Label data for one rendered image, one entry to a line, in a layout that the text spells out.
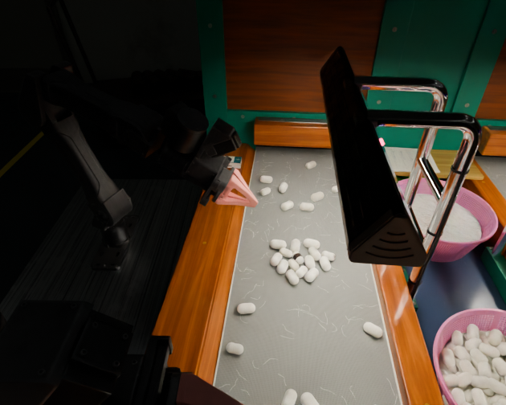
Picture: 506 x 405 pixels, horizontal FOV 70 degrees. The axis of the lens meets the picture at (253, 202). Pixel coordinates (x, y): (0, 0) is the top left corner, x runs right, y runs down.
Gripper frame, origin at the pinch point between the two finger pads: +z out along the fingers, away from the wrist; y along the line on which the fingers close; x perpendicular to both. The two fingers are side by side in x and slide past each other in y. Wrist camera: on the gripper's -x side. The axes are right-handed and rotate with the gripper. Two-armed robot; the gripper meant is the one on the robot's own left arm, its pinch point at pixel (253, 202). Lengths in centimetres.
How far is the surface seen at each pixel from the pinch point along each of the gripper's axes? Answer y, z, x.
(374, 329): -14.4, 28.8, 0.2
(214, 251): -1.0, -0.2, 15.7
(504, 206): 28, 58, -20
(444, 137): 54, 46, -21
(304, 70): 51, -1, -14
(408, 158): 45, 39, -12
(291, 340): -17.7, 17.5, 9.2
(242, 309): -14.1, 8.2, 12.6
